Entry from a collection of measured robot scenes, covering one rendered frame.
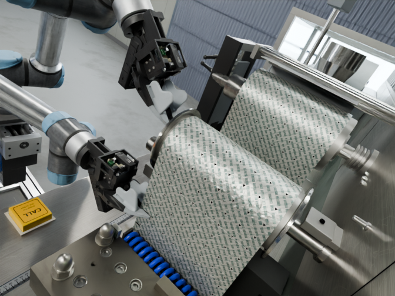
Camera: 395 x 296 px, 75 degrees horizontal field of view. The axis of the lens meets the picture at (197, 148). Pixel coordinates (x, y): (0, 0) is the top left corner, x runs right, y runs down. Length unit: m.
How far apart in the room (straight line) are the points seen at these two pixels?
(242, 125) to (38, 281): 0.51
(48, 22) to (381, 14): 3.10
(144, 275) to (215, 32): 3.91
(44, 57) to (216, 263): 1.00
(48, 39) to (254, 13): 3.14
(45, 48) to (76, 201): 0.62
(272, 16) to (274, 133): 3.26
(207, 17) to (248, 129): 3.78
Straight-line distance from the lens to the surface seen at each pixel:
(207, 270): 0.54
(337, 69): 1.06
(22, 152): 1.31
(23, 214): 0.78
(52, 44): 1.17
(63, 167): 0.74
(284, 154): 0.62
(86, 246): 0.59
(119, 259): 0.58
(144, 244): 0.59
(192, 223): 0.49
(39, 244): 0.75
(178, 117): 0.48
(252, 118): 0.63
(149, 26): 0.54
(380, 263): 0.31
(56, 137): 0.69
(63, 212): 0.81
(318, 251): 0.47
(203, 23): 4.39
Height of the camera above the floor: 1.51
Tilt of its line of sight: 30 degrees down
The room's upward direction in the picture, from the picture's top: 24 degrees clockwise
